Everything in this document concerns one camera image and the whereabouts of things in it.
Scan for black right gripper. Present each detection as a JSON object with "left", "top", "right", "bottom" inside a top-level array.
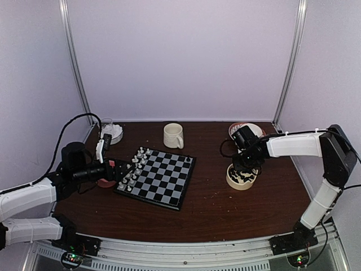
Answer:
[{"left": 232, "top": 151, "right": 261, "bottom": 172}]

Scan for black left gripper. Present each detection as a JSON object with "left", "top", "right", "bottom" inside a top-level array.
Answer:
[{"left": 72, "top": 156, "right": 136, "bottom": 184}]

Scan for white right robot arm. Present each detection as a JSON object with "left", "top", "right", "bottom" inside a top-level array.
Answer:
[{"left": 231, "top": 124, "right": 360, "bottom": 250}]

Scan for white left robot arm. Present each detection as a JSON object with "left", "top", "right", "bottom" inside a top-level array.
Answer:
[{"left": 1, "top": 142, "right": 135, "bottom": 252}]

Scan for cream bowl of black pieces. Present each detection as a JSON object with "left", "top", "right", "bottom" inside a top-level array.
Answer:
[{"left": 226, "top": 164, "right": 261, "bottom": 191}]

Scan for pink bowl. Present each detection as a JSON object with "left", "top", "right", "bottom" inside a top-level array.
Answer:
[{"left": 98, "top": 178, "right": 116, "bottom": 189}]

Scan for white ceramic cup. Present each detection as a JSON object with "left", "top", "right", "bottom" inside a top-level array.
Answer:
[{"left": 248, "top": 123, "right": 263, "bottom": 138}]

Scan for floral patterned saucer plate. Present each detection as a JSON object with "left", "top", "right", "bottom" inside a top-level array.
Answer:
[{"left": 228, "top": 121, "right": 267, "bottom": 141}]

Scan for black and white chessboard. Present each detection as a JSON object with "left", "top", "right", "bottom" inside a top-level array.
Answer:
[{"left": 113, "top": 146, "right": 196, "bottom": 211}]

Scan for clear glass cup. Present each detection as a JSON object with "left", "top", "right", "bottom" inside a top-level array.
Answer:
[{"left": 99, "top": 117, "right": 113, "bottom": 132}]

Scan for white ribbed ceramic mug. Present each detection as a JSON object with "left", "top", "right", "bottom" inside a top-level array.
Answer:
[{"left": 163, "top": 123, "right": 184, "bottom": 149}]

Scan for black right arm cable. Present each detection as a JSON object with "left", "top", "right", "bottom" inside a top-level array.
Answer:
[{"left": 219, "top": 138, "right": 240, "bottom": 159}]

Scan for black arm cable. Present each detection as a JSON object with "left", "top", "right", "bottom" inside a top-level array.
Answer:
[
  {"left": 219, "top": 138, "right": 240, "bottom": 159},
  {"left": 30, "top": 112, "right": 103, "bottom": 184}
]

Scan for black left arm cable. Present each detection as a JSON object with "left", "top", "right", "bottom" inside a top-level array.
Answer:
[{"left": 30, "top": 112, "right": 103, "bottom": 184}]

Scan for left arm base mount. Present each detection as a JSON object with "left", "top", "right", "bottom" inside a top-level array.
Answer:
[{"left": 51, "top": 234, "right": 101, "bottom": 269}]

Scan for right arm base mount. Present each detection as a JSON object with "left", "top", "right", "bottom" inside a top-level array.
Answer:
[{"left": 269, "top": 233, "right": 319, "bottom": 268}]

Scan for aluminium front rail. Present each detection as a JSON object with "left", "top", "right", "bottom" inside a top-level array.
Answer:
[{"left": 22, "top": 217, "right": 353, "bottom": 271}]

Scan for aluminium frame post right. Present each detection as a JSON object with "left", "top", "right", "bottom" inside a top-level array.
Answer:
[{"left": 272, "top": 0, "right": 308, "bottom": 130}]

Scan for aluminium frame post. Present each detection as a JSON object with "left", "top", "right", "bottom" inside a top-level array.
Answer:
[
  {"left": 272, "top": 0, "right": 308, "bottom": 130},
  {"left": 59, "top": 0, "right": 91, "bottom": 113}
]

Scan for aluminium frame post left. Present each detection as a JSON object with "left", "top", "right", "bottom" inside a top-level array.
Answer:
[{"left": 59, "top": 0, "right": 91, "bottom": 113}]

